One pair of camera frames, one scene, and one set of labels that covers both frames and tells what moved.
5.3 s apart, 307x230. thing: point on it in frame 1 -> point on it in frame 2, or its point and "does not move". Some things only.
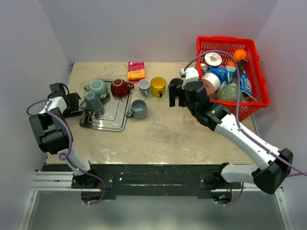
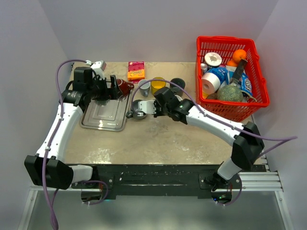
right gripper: [173, 92] -> [158, 113]
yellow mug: [158, 85] does not move
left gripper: [74, 97] -> [112, 93]
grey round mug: [139, 109] does not move
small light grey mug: [144, 87] does not move
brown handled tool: [242, 63] does not move
